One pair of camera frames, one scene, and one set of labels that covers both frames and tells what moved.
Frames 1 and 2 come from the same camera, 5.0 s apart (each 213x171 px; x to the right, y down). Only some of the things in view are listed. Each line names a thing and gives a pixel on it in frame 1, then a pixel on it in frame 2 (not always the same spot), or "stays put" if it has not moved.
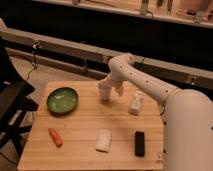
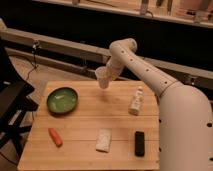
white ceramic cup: [105, 91] to [102, 76]
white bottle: [137, 102] stays put
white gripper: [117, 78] to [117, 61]
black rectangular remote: [139, 144] stays put
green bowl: [62, 100] stays put
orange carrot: [55, 137] stays put
